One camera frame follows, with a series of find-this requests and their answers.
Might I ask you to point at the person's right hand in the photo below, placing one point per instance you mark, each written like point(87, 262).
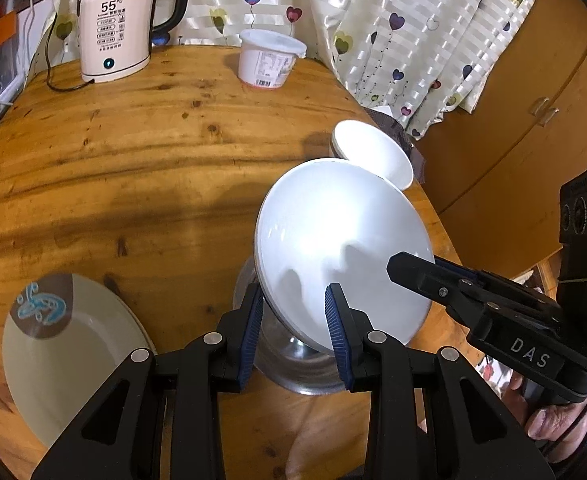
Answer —
point(543, 425)

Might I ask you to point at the orange-lid clear storage box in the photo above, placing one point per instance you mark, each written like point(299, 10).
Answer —
point(3, 27)

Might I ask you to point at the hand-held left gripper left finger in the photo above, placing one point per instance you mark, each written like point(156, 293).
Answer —
point(251, 340)

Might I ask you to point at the white plastic tub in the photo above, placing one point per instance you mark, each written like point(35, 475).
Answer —
point(268, 67)

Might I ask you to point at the large white blue-striped bowl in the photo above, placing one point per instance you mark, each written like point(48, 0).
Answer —
point(323, 220)

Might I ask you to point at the cream electric kettle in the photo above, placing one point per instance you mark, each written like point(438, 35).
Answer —
point(113, 35)

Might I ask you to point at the heart-print striped curtain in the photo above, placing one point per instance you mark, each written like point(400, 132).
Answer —
point(373, 60)

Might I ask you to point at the wooden cabinet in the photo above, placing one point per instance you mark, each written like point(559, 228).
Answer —
point(523, 170)

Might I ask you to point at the small white blue-striped bowl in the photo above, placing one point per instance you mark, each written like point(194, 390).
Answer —
point(373, 155)

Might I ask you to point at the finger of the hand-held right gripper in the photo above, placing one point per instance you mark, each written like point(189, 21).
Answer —
point(466, 275)
point(418, 275)

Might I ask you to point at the stainless steel bowl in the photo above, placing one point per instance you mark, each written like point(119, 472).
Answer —
point(298, 365)

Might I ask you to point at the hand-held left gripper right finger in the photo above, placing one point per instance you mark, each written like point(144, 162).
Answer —
point(338, 345)

